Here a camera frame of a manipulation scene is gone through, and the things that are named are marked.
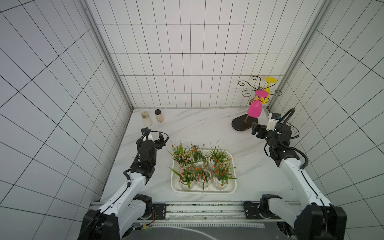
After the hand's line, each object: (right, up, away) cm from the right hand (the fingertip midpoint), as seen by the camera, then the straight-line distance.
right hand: (262, 122), depth 81 cm
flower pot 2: (-25, -19, -3) cm, 31 cm away
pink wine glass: (+1, +9, +11) cm, 14 cm away
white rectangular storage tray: (-19, -36, -2) cm, 41 cm away
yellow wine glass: (+10, +27, +12) cm, 31 cm away
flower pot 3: (-33, -27, -11) cm, 44 cm away
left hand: (-63, -8, +3) cm, 63 cm away
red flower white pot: (-36, -20, +2) cm, 41 cm away
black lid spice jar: (-64, +4, +25) cm, 69 cm away
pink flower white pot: (-45, -18, -3) cm, 48 cm away
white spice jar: (-72, +1, +25) cm, 77 cm away
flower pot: (-41, -26, -11) cm, 50 cm away
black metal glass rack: (0, 0, +28) cm, 28 cm away
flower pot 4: (-23, -27, -4) cm, 36 cm away
